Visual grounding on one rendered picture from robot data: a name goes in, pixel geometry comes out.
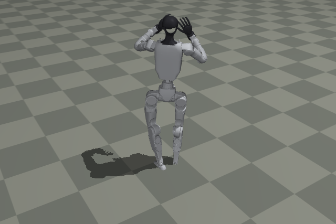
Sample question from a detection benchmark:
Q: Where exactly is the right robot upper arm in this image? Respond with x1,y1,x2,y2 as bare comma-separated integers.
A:
182,43,207,63

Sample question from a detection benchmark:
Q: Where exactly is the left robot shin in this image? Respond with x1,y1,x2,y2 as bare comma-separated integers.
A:
148,127,163,166

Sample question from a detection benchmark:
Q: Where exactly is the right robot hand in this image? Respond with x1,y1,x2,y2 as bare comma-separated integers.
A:
177,17,195,40

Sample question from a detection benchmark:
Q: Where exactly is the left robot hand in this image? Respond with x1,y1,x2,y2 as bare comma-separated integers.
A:
155,14,171,34

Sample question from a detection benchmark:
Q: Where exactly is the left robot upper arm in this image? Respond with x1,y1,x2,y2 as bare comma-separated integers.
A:
134,39,156,52

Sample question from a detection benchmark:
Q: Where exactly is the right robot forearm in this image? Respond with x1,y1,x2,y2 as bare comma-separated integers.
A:
190,35,207,60

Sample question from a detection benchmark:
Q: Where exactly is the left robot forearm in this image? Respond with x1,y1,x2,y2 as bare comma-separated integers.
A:
134,26,158,46

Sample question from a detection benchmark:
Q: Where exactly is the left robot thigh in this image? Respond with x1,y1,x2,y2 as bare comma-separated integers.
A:
144,90,161,136

